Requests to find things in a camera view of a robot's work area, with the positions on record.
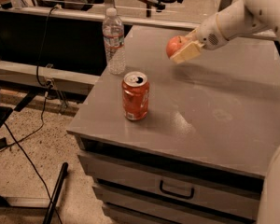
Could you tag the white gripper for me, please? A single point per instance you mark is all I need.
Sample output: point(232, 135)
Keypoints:
point(208, 34)

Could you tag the grey drawer cabinet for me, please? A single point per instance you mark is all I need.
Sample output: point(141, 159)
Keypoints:
point(213, 124)

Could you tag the black drawer handle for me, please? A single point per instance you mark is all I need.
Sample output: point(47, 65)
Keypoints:
point(175, 192)

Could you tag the clear water bottle on table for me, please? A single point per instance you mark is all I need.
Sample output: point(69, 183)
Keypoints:
point(113, 34)

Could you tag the orange soda can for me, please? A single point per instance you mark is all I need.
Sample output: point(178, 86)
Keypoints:
point(135, 92)

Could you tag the red apple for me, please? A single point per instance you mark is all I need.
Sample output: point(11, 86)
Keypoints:
point(174, 44)

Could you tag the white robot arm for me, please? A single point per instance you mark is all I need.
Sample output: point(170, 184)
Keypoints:
point(242, 18)

